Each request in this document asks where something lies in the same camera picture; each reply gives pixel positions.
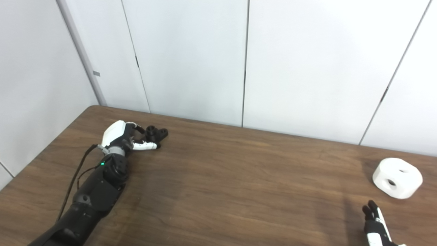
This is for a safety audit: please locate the black flanged holder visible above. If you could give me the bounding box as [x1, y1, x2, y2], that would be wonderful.
[145, 126, 169, 148]

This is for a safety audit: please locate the round white piece with holes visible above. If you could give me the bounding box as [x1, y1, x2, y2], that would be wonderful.
[372, 158, 423, 199]

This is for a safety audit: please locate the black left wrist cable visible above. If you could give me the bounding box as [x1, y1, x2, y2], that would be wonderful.
[56, 144, 103, 221]

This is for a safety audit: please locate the grey wall corner strip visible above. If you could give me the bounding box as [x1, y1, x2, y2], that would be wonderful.
[56, 0, 107, 106]

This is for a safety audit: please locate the white and black left hand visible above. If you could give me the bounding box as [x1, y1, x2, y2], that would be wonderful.
[97, 120, 161, 156]

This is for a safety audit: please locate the white and black right hand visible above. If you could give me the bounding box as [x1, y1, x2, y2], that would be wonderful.
[362, 200, 398, 246]

